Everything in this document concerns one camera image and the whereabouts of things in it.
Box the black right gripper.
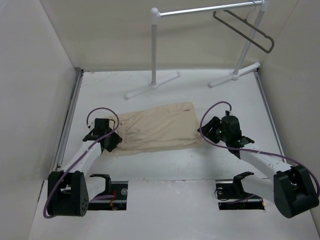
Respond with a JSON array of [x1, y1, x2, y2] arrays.
[[197, 116, 230, 144]]

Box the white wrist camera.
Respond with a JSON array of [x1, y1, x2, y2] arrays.
[[87, 120, 95, 130], [225, 110, 233, 116]]

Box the beige cargo trousers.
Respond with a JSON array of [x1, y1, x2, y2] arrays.
[[112, 102, 202, 156]]

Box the left metal table rail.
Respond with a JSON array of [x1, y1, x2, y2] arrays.
[[49, 67, 84, 172]]

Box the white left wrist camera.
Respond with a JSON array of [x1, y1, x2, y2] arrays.
[[87, 120, 95, 130]]

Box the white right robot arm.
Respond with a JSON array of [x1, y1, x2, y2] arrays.
[[197, 112, 320, 219]]

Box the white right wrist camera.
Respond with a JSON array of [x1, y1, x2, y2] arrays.
[[225, 110, 233, 116]]

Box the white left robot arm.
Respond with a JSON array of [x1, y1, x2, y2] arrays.
[[43, 118, 122, 219]]

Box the right metal table rail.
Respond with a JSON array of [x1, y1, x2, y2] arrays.
[[253, 70, 284, 155]]

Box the metal table rail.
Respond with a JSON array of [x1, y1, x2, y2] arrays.
[[253, 70, 284, 155], [49, 67, 84, 172]]

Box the grey clothes hanger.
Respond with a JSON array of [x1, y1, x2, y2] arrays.
[[212, 1, 275, 54]]

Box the white clothes rack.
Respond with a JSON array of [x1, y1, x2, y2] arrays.
[[124, 0, 275, 100]]

